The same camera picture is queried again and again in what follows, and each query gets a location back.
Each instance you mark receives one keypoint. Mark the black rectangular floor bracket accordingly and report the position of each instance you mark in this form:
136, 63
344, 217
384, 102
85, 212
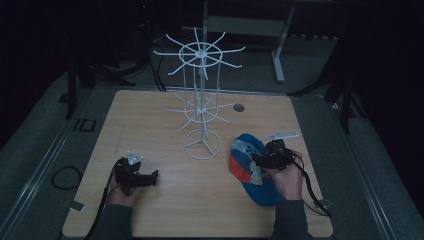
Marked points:
77, 125

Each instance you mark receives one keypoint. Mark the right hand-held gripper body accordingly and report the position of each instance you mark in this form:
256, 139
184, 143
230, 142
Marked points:
277, 156

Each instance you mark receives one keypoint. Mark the blue and red cap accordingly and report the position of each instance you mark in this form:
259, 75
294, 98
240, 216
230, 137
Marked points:
248, 173

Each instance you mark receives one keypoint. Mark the round table grommet hole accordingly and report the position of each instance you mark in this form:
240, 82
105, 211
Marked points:
238, 107

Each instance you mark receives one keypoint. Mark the metal table clamp tab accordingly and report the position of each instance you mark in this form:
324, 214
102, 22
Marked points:
76, 206

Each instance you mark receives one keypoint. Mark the person's left hand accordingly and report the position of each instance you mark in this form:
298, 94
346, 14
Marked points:
124, 198

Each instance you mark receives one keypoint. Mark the grey metal table frame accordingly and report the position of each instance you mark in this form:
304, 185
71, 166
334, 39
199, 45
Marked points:
279, 50

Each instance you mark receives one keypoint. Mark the person's right hand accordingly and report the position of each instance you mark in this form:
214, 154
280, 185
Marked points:
288, 182

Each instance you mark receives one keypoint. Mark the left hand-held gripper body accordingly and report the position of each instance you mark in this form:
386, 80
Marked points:
130, 176

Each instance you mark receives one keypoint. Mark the black stand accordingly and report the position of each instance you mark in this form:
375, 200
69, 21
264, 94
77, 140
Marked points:
346, 100
70, 90

